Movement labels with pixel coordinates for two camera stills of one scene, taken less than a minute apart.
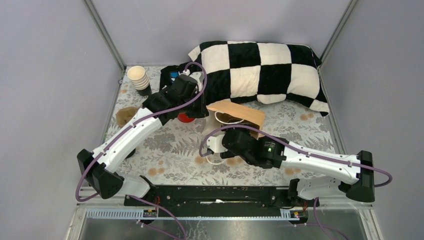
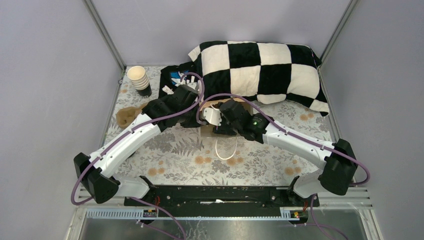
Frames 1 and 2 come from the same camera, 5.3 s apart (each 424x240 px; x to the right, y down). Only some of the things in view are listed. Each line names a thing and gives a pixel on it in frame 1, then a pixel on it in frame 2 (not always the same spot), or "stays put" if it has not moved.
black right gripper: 227,153 to 222,128
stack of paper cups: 139,80 stays put
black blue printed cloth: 169,73 stays put
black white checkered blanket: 269,73 stays put
